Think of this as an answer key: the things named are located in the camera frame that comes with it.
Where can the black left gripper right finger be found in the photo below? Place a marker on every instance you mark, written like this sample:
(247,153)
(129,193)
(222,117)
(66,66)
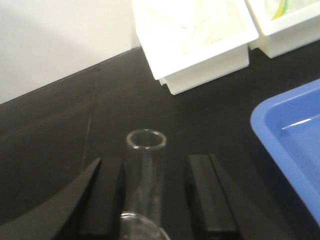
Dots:
(212,215)

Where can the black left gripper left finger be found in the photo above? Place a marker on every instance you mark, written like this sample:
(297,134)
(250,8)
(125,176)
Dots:
(93,200)

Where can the clear glass test tube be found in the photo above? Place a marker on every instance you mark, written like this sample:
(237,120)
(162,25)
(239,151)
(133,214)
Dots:
(144,166)

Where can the clear glass beaker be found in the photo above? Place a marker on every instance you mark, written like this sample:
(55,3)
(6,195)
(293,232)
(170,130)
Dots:
(134,226)

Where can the blue plastic tray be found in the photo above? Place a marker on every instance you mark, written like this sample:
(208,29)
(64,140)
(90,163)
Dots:
(288,126)

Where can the left white plastic bin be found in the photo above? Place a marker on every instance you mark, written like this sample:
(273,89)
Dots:
(188,43)

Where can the white plastic bin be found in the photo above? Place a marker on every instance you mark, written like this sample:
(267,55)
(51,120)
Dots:
(188,43)
(284,25)

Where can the middle white plastic bin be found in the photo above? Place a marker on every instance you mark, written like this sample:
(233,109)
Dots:
(284,25)

